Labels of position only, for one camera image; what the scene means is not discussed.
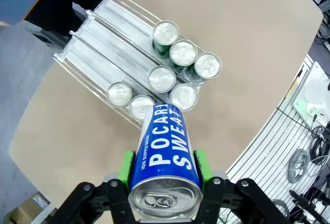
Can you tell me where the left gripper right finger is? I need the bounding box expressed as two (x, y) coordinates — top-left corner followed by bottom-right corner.
(193, 149), (292, 224)

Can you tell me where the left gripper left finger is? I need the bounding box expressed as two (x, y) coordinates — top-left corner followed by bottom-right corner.
(50, 150), (137, 224)

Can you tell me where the blue Pocari Sweat can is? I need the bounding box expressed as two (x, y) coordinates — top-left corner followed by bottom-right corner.
(148, 65), (177, 93)
(169, 83), (199, 112)
(127, 102), (205, 221)

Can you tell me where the green beverage can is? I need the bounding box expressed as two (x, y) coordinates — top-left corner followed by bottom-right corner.
(169, 40), (198, 67)
(153, 20), (180, 53)
(194, 52), (222, 81)

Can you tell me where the black beverage can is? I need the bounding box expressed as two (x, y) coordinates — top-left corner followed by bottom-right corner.
(107, 81), (134, 108)
(128, 94), (155, 122)

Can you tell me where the clear acrylic can dispenser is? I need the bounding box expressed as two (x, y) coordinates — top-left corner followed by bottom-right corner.
(52, 0), (202, 132)

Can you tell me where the aluminium slotted mounting platform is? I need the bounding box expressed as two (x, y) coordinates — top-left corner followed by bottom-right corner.
(225, 54), (330, 224)

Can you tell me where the cardboard box with label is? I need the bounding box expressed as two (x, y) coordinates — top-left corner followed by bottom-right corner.
(5, 192), (58, 224)

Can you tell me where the black folding stand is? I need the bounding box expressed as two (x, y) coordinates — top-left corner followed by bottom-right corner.
(288, 189), (330, 224)

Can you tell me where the person in black hooded jacket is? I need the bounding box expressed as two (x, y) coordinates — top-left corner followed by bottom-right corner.
(24, 0), (106, 46)

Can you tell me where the grey coiled cable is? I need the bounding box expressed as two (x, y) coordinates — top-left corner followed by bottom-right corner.
(287, 148), (311, 184)

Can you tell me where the black cable bundle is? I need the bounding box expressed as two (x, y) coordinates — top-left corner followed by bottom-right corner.
(308, 125), (330, 165)

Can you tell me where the yellow handled tool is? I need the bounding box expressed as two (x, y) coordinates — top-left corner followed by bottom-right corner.
(285, 68), (304, 98)

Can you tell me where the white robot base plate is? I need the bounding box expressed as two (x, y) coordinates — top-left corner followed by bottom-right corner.
(292, 61), (330, 127)

